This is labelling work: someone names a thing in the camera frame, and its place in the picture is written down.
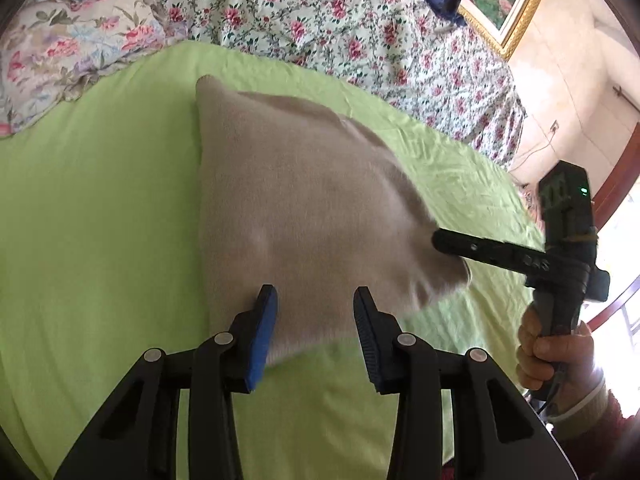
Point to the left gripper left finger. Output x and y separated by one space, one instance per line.
133 434

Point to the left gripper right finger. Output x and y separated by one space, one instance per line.
497 435

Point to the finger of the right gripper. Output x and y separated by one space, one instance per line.
507 256

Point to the beige knit sweater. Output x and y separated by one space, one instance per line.
315 204

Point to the red sleeved right forearm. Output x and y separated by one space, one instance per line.
598 440

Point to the person's right hand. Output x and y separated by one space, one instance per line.
537 355

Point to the green bed sheet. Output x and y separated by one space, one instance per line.
99 207

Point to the white floral quilt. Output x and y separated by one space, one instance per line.
443 74

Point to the pastel floral pillow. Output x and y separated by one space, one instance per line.
53 50

